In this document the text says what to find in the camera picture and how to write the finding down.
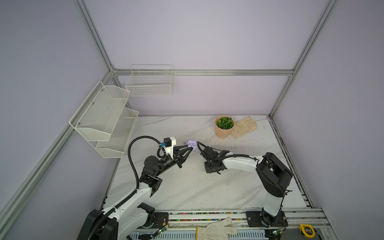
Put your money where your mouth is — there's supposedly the white mesh shelf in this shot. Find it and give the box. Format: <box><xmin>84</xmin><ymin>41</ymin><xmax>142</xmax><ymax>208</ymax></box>
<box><xmin>69</xmin><ymin>82</ymin><xmax>130</xmax><ymax>142</ymax></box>
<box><xmin>96</xmin><ymin>108</ymin><xmax>139</xmax><ymax>159</ymax></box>

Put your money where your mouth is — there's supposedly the beige work glove on table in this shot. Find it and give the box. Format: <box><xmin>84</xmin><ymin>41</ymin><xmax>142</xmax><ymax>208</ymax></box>
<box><xmin>231</xmin><ymin>116</ymin><xmax>258</xmax><ymax>139</ymax></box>

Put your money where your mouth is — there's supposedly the white wire basket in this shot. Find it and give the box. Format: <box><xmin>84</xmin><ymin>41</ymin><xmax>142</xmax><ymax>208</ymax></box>
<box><xmin>126</xmin><ymin>65</ymin><xmax>174</xmax><ymax>97</ymax></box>

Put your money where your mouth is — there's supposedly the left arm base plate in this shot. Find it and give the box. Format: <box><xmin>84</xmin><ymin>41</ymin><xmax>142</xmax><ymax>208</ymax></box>
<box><xmin>143</xmin><ymin>212</ymin><xmax>169</xmax><ymax>229</ymax></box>

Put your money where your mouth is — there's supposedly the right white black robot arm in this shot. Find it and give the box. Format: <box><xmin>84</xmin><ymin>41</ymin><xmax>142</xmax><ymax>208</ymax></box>
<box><xmin>197</xmin><ymin>142</ymin><xmax>293</xmax><ymax>228</ymax></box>

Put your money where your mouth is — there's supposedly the yellow tape measure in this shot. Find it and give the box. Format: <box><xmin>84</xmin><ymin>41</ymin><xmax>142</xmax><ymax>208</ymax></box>
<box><xmin>299</xmin><ymin>224</ymin><xmax>316</xmax><ymax>239</ymax></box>

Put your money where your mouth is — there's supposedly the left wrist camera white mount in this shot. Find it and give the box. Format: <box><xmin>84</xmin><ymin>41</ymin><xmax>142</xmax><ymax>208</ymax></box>
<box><xmin>161</xmin><ymin>137</ymin><xmax>177</xmax><ymax>159</ymax></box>

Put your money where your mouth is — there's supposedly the white mesh shelf upper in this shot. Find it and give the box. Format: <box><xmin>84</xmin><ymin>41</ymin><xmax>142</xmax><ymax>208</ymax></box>
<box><xmin>69</xmin><ymin>82</ymin><xmax>130</xmax><ymax>142</ymax></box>

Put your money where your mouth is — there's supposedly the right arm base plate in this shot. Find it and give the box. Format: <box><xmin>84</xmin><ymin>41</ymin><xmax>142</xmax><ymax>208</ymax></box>
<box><xmin>246</xmin><ymin>210</ymin><xmax>288</xmax><ymax>228</ymax></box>

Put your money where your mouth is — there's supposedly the lilac round disc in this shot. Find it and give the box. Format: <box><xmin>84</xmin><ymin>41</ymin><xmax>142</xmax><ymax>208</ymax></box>
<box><xmin>188</xmin><ymin>140</ymin><xmax>198</xmax><ymax>151</ymax></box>

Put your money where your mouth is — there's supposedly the white mesh shelf lower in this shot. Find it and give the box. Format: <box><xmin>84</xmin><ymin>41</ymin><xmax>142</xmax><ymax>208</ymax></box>
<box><xmin>96</xmin><ymin>108</ymin><xmax>139</xmax><ymax>159</ymax></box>

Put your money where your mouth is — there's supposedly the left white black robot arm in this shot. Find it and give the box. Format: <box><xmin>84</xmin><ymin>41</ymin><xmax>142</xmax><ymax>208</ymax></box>
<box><xmin>77</xmin><ymin>136</ymin><xmax>194</xmax><ymax>240</ymax></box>

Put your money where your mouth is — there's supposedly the white glove front centre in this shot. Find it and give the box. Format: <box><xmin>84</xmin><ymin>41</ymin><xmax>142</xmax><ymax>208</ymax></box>
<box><xmin>196</xmin><ymin>217</ymin><xmax>238</xmax><ymax>240</ymax></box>

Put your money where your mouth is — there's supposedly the potted green plant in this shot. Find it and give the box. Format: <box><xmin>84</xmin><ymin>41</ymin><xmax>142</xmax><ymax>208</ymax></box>
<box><xmin>215</xmin><ymin>116</ymin><xmax>235</xmax><ymax>139</ymax></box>

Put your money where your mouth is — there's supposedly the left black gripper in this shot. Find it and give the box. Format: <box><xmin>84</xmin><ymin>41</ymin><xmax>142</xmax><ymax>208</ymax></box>
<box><xmin>155</xmin><ymin>144</ymin><xmax>192</xmax><ymax>177</ymax></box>

